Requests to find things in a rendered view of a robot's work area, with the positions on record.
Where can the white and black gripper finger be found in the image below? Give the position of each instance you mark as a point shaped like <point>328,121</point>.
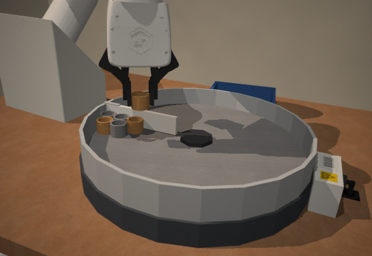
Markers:
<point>121,74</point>
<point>157,74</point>

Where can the grey metal bushing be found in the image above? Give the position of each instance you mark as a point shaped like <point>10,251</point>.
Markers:
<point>107,113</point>
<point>122,116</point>
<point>118,128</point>

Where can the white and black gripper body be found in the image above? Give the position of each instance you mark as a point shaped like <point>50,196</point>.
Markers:
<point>138,33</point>

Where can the bronze bushing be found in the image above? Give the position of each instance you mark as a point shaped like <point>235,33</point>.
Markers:
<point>103,125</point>
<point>135,125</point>
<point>140,101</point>

